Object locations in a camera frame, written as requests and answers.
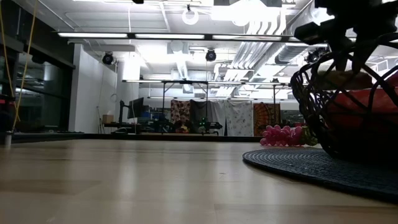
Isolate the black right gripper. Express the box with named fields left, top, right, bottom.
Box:
left=294, top=0, right=398, bottom=74

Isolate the pink dragon fruit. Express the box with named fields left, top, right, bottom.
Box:
left=325, top=88, right=398, bottom=128

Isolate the dark wicker basket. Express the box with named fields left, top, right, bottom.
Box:
left=290, top=32, right=398, bottom=162

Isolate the purple grape bunch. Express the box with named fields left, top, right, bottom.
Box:
left=259, top=124, right=318, bottom=147

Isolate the long ceiling light bar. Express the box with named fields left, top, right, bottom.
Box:
left=57, top=30, right=299, bottom=44

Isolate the black computer monitor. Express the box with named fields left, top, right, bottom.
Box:
left=126, top=96, right=145, bottom=119

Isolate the orange mandala hanging cloth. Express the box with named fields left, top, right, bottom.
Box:
left=253, top=102, right=281, bottom=137

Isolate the brown patterned hanging cloth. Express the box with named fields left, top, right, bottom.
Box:
left=170, top=99, right=191, bottom=133

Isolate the dark grey hanging cloth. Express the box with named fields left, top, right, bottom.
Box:
left=189, top=100, right=209, bottom=133

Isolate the white floral hanging cloth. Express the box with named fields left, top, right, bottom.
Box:
left=224, top=101, right=254, bottom=137

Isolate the dark round woven placemat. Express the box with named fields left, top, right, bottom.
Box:
left=242, top=147, right=398, bottom=203

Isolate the light grey hanging cloth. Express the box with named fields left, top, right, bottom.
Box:
left=207, top=101, right=227, bottom=136

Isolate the distant robot with green light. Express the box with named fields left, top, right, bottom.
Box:
left=195, top=117, right=223, bottom=135

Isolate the silver air duct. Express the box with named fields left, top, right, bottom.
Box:
left=275, top=0, right=330, bottom=65

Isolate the white ring light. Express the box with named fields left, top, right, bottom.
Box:
left=181, top=8, right=200, bottom=26

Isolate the black rack frame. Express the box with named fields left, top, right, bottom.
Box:
left=121, top=79, right=299, bottom=135

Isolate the yellow hanging cord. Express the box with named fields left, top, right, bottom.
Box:
left=0, top=0, right=39, bottom=131

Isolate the white cylinder post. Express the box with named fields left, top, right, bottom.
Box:
left=3, top=130, right=13, bottom=149

